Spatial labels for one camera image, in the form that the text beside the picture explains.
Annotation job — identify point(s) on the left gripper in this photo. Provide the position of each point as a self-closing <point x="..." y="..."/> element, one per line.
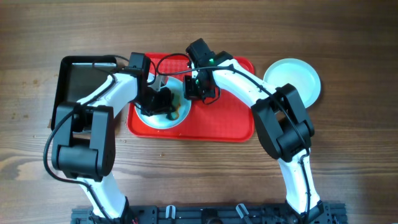
<point x="163" y="106"/>

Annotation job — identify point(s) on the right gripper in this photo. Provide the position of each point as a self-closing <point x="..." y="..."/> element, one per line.
<point x="191" y="94"/>

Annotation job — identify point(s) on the white plate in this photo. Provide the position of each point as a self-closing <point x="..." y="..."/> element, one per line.
<point x="181" y="104"/>
<point x="297" y="73"/>

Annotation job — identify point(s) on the green scrubbing sponge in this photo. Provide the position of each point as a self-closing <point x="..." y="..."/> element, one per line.
<point x="172" y="116"/>

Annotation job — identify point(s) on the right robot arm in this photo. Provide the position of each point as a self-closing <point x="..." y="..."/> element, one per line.
<point x="282" y="123"/>

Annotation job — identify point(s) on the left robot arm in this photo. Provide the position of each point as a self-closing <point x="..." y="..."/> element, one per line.
<point x="82" y="144"/>

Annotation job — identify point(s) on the red plastic tray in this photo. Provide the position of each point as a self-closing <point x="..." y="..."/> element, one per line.
<point x="226" y="120"/>

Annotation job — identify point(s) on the black metal tray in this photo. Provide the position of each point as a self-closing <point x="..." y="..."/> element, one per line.
<point x="79" y="76"/>

